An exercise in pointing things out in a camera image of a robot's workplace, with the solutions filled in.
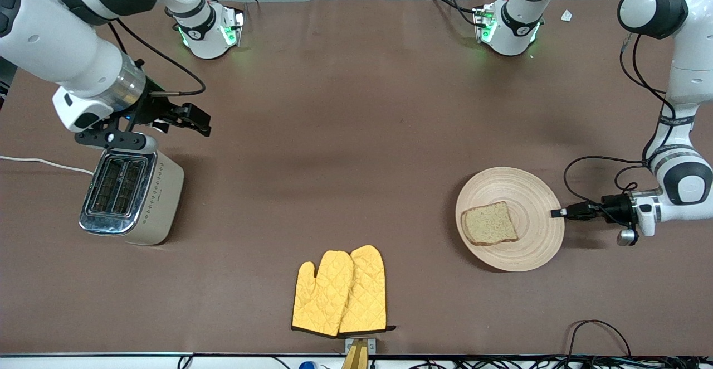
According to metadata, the round pale wooden plate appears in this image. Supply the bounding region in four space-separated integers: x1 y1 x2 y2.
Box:
455 167 565 273

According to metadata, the slice of brown bread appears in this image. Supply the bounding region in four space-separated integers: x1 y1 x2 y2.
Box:
461 201 519 246

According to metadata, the cream and chrome toaster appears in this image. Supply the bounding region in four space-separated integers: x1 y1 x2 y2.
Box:
79 147 185 246

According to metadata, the yellow quilted oven mitt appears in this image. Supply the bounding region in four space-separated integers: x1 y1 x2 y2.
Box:
291 250 355 337
338 245 397 335

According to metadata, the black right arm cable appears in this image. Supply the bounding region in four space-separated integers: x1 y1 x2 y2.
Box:
109 18 207 98

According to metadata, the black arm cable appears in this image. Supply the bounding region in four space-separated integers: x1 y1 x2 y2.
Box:
563 33 677 230
109 18 207 98

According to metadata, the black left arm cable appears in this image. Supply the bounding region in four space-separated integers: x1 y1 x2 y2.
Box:
563 33 677 230

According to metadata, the black looped cable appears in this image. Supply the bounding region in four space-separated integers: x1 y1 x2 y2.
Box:
565 319 633 358

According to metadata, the white toaster power cable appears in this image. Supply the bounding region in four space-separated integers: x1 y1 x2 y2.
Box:
0 156 94 176

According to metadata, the black cable bundle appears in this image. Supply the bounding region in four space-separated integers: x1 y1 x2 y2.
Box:
412 355 713 369

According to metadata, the metal bracket with wooden strut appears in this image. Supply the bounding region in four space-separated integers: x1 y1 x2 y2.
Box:
341 337 377 369

